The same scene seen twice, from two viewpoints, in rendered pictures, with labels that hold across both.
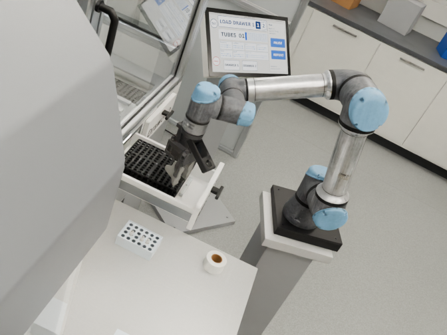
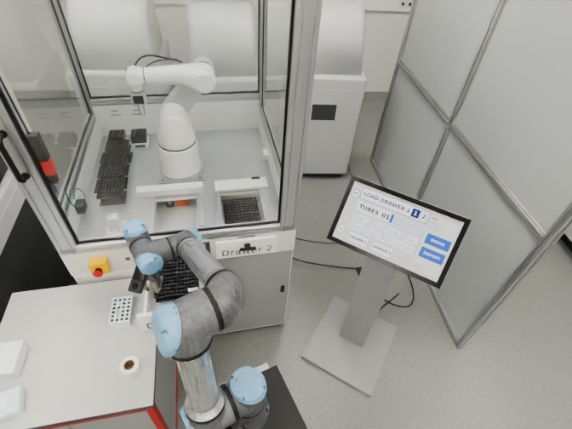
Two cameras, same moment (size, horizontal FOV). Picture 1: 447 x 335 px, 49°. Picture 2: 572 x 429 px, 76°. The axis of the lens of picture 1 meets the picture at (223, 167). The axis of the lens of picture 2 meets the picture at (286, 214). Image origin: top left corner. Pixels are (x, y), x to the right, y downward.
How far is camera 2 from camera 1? 1.70 m
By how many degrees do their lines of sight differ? 55
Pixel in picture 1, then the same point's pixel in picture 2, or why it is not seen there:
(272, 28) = (437, 223)
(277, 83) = (189, 254)
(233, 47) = (368, 223)
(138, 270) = (97, 327)
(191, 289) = (97, 367)
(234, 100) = (140, 246)
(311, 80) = (203, 269)
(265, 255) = not seen: hidden behind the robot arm
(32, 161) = not seen: outside the picture
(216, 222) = (350, 380)
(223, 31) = (363, 203)
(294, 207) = not seen: hidden behind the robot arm
